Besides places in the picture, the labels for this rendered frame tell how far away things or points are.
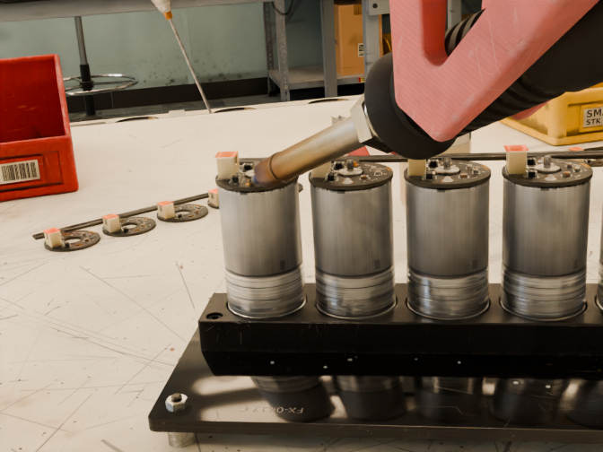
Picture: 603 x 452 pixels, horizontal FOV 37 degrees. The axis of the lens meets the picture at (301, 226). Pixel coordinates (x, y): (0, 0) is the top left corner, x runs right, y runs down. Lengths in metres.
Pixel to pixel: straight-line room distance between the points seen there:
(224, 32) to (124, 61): 0.53
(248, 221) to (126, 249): 0.15
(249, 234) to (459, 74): 0.11
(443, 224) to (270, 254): 0.05
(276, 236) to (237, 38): 4.40
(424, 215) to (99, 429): 0.11
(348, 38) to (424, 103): 4.14
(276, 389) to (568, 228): 0.09
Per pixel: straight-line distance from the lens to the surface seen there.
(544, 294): 0.26
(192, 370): 0.27
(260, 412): 0.24
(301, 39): 4.70
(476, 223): 0.26
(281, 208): 0.26
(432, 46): 0.17
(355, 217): 0.25
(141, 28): 4.61
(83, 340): 0.32
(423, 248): 0.26
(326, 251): 0.26
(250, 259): 0.26
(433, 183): 0.25
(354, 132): 0.21
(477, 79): 0.16
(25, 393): 0.29
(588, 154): 0.28
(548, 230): 0.26
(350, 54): 4.32
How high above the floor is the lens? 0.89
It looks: 19 degrees down
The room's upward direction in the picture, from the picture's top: 4 degrees counter-clockwise
